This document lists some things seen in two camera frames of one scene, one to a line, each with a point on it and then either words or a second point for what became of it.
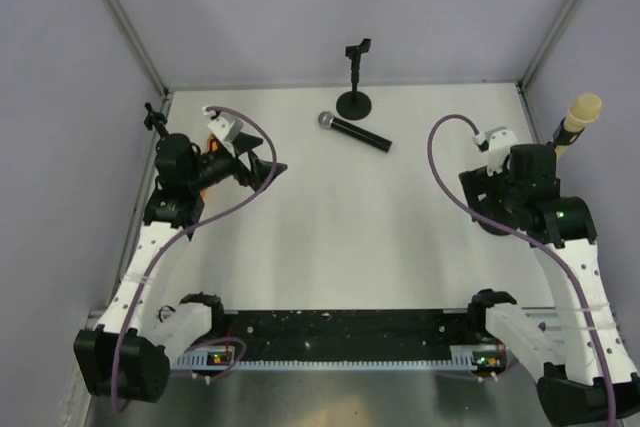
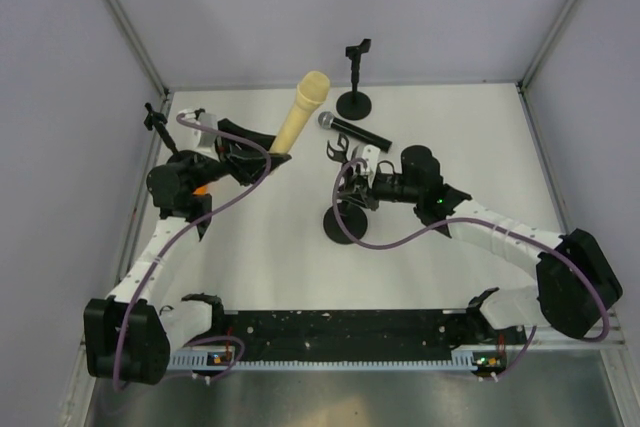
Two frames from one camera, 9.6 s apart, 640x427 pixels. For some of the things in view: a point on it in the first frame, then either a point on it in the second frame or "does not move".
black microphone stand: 156,120 does not move
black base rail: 349,335 does not move
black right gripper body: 497,189 → 383,188
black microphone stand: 355,105 does not move
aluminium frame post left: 126,19 does not move
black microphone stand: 533,192 → 352,217
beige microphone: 582,111 → 312,91
